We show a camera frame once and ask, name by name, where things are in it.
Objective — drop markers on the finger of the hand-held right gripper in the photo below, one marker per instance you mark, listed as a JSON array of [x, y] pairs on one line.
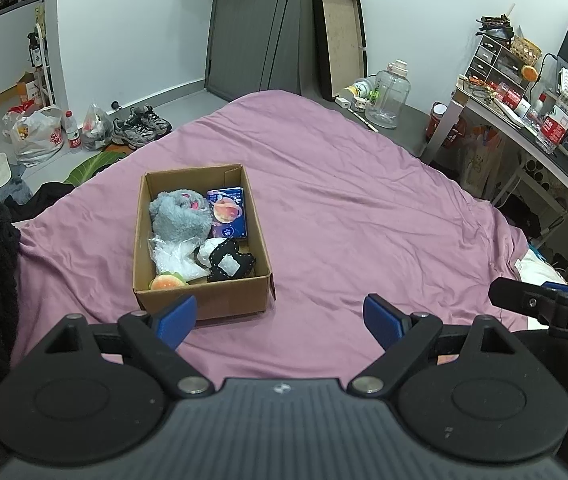
[[519, 297]]

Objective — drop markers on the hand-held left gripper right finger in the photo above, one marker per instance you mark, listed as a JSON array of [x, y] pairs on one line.
[[381, 322]]

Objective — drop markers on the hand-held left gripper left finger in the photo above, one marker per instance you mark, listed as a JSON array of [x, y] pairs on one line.
[[179, 320]]

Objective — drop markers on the peach plush fruit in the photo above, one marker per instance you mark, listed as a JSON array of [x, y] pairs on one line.
[[166, 281]]

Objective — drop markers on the clear plastic bag white filling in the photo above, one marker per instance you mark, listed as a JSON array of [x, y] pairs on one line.
[[174, 257]]

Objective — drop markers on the black star-shaped plush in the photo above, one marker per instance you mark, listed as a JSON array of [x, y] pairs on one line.
[[229, 262]]

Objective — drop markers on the grey plush toy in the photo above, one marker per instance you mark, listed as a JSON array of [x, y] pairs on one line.
[[179, 215]]

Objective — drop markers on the blue planet print packet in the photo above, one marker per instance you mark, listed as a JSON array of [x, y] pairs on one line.
[[226, 212]]

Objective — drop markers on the pink bed sheet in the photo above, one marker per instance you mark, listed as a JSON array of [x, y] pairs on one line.
[[364, 210]]

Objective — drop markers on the white desk dark top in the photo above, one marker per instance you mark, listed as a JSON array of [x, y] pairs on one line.
[[564, 170]]

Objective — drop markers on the beige paper bag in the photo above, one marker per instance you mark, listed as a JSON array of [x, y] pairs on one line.
[[481, 157]]

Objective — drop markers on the green leaf mat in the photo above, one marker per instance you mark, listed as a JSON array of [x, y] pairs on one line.
[[89, 170]]

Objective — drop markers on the dark cloth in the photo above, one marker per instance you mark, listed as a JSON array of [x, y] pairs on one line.
[[54, 195]]

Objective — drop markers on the clear box red label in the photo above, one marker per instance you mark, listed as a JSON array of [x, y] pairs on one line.
[[556, 120]]

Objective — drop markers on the grey sneaker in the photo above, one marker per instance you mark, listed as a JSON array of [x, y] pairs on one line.
[[156, 120], [129, 132]]

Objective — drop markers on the red container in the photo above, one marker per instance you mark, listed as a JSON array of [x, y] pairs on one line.
[[438, 120]]

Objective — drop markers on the clear plastic bag dark contents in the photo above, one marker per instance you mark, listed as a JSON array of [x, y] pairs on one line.
[[95, 127]]

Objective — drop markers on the red label water bottle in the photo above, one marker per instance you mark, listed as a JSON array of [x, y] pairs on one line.
[[72, 132]]

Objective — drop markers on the orange round toy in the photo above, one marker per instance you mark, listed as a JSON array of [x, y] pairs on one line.
[[530, 72]]

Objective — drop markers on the clear plastic water jug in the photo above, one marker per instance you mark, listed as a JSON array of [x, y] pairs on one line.
[[386, 95]]

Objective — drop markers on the white plastic bag red print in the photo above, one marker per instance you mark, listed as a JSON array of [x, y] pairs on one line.
[[36, 135]]

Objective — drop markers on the green label bottle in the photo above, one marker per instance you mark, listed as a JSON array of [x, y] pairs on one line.
[[364, 89]]

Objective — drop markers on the grey drawer organizer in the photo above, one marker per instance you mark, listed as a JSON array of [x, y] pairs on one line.
[[486, 57]]

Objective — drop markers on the woven basket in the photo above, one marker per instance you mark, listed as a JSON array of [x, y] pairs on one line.
[[526, 49]]

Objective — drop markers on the small cardboard box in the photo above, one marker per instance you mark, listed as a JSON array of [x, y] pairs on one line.
[[28, 89]]

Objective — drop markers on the black framed cork board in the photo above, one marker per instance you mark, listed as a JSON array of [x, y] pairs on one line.
[[341, 40]]

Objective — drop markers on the grey door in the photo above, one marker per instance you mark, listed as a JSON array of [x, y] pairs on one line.
[[254, 25]]

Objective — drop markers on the black spray bottle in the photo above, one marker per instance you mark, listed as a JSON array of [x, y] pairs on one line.
[[34, 50]]

